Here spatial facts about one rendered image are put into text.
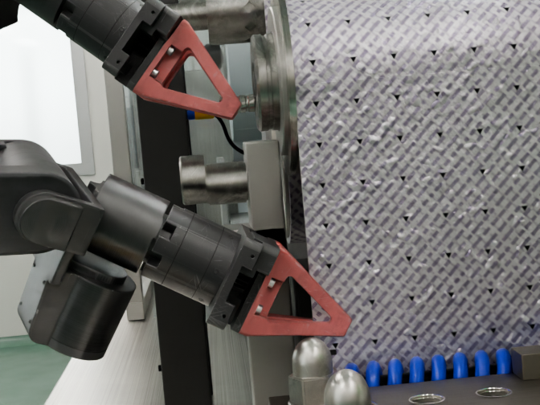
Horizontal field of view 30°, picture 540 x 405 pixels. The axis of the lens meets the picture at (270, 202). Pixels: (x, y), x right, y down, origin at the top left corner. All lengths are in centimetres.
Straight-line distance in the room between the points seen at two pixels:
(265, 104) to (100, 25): 14
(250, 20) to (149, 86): 26
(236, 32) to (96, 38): 26
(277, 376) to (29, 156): 28
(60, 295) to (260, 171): 19
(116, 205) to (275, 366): 21
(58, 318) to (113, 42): 21
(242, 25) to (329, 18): 28
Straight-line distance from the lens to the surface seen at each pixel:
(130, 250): 71
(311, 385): 66
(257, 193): 80
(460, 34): 75
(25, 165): 68
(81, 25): 79
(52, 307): 72
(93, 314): 72
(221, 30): 102
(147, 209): 71
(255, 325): 71
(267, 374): 83
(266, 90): 75
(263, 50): 76
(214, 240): 71
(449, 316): 76
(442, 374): 73
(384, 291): 74
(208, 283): 71
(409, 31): 75
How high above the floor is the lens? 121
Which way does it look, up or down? 4 degrees down
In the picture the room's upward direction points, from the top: 5 degrees counter-clockwise
